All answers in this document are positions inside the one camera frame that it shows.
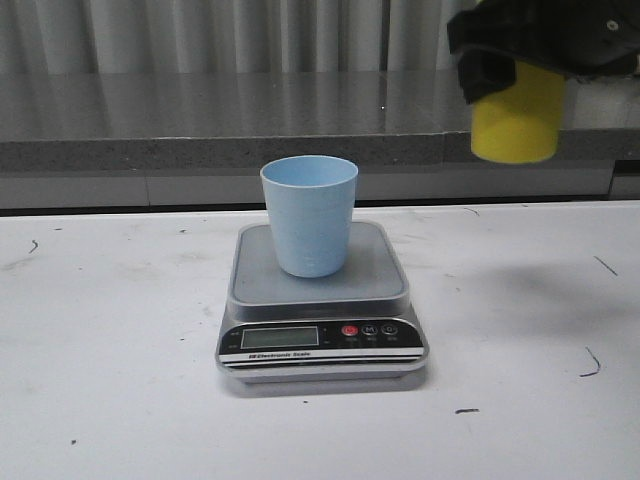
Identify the grey stone counter ledge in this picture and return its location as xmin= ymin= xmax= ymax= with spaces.
xmin=1 ymin=70 xmax=639 ymax=212

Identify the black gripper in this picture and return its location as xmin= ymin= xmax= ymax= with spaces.
xmin=447 ymin=0 xmax=639 ymax=104

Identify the light blue plastic cup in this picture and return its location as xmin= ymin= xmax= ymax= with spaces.
xmin=260 ymin=155 xmax=359 ymax=278

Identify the silver electronic kitchen scale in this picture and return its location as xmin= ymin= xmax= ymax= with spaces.
xmin=215 ymin=221 xmax=430 ymax=398

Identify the yellow squeeze bottle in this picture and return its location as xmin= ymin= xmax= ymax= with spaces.
xmin=470 ymin=61 xmax=565 ymax=165

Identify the white pleated curtain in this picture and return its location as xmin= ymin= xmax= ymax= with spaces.
xmin=1 ymin=0 xmax=467 ymax=75

